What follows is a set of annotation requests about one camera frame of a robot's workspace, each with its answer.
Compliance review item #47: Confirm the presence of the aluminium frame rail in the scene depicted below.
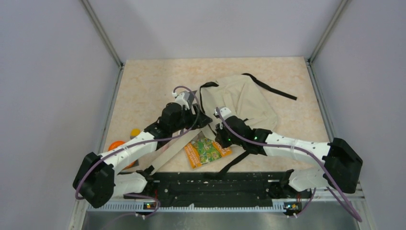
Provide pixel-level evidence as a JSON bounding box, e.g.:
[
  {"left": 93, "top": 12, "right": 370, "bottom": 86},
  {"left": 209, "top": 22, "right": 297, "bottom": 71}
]
[{"left": 79, "top": 0, "right": 124, "bottom": 68}]

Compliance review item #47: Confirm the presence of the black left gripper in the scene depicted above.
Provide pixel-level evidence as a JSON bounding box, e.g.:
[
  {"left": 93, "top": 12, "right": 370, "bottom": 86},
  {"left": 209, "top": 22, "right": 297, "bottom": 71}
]
[{"left": 170, "top": 103, "right": 212, "bottom": 133}]

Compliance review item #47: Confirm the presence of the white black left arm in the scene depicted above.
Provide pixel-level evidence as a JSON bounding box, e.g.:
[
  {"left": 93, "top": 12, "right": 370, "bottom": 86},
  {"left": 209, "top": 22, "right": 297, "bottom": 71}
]
[{"left": 72, "top": 102, "right": 212, "bottom": 208}]

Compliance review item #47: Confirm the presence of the cream canvas backpack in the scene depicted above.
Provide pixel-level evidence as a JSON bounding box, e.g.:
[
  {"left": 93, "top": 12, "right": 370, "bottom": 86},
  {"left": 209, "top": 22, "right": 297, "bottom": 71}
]
[{"left": 149, "top": 73, "right": 298, "bottom": 178}]

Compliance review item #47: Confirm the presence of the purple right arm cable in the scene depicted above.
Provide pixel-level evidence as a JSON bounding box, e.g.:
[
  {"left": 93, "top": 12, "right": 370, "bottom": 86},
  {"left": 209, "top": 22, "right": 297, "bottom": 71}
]
[{"left": 215, "top": 107, "right": 363, "bottom": 223}]

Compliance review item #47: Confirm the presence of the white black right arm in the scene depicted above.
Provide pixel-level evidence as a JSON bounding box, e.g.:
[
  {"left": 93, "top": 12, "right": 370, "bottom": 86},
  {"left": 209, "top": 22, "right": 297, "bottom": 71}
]
[{"left": 215, "top": 115, "right": 363, "bottom": 197}]

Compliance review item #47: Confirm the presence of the orange green storey treehouse book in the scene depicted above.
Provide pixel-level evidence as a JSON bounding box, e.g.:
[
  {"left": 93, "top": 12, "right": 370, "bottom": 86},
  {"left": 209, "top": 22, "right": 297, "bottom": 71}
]
[{"left": 184, "top": 132, "right": 232, "bottom": 169}]

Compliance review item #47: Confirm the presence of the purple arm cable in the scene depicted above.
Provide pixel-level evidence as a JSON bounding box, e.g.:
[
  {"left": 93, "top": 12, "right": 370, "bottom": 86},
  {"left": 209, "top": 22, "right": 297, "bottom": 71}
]
[
  {"left": 215, "top": 107, "right": 363, "bottom": 223},
  {"left": 75, "top": 85, "right": 201, "bottom": 201}
]

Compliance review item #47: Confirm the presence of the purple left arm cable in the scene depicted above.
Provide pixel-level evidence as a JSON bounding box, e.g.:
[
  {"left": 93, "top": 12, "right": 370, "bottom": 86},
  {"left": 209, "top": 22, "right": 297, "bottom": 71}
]
[{"left": 75, "top": 85, "right": 201, "bottom": 201}]

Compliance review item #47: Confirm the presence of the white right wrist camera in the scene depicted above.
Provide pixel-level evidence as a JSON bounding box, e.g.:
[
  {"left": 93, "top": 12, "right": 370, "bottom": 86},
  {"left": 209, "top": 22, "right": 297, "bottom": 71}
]
[{"left": 215, "top": 106, "right": 233, "bottom": 120}]

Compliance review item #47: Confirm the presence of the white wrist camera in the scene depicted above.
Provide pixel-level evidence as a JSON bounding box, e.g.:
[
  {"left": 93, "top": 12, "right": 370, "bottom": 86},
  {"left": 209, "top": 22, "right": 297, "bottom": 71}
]
[
  {"left": 172, "top": 91, "right": 196, "bottom": 110},
  {"left": 215, "top": 106, "right": 233, "bottom": 120}
]

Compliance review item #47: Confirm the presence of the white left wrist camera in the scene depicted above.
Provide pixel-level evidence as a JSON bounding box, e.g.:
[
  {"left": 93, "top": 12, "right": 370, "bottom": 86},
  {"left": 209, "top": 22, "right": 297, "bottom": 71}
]
[{"left": 172, "top": 91, "right": 196, "bottom": 110}]

